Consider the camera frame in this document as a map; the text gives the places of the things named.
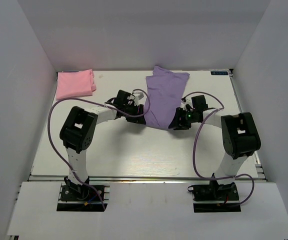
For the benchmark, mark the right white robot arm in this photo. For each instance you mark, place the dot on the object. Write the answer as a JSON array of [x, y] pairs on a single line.
[[240, 137]]

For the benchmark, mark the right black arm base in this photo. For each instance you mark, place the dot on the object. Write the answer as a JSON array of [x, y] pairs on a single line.
[[215, 198]]

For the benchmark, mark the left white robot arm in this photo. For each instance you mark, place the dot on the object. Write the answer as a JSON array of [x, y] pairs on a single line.
[[79, 127]]

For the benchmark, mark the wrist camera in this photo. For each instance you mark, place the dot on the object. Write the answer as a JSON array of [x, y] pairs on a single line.
[[186, 104], [136, 97]]

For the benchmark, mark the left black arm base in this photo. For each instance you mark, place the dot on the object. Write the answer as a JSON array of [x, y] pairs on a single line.
[[81, 198]]

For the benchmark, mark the blue table corner sticker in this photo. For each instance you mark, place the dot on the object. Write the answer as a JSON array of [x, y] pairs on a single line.
[[219, 73]]

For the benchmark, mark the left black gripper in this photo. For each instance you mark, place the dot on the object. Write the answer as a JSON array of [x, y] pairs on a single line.
[[140, 120]]

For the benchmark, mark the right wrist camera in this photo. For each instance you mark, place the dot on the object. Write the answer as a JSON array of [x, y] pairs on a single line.
[[186, 104]]

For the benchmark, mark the folded pink t shirt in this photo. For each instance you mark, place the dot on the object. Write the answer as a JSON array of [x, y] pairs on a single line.
[[75, 84]]

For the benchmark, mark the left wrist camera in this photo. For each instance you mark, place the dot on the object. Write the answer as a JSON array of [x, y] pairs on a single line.
[[136, 97]]

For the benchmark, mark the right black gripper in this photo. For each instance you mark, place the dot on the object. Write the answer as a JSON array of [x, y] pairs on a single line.
[[176, 123]]

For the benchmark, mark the purple t shirt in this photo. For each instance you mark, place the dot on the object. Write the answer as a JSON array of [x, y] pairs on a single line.
[[165, 89]]

